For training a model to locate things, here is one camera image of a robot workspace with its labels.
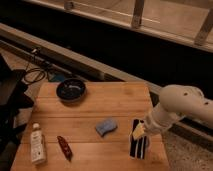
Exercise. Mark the dark red chili pepper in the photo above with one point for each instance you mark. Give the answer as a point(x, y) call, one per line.
point(65, 148)

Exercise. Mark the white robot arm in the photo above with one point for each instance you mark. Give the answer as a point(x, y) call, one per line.
point(175, 103)

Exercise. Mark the white plastic bottle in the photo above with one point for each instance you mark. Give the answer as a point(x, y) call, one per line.
point(37, 143)

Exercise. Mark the metal window rail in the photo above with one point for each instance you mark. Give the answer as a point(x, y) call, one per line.
point(94, 67)

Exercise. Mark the dark blue bowl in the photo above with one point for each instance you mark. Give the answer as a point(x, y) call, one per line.
point(71, 89)

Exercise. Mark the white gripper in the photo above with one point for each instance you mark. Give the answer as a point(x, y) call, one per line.
point(141, 129)

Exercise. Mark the black chair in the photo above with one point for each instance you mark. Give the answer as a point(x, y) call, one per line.
point(12, 98)

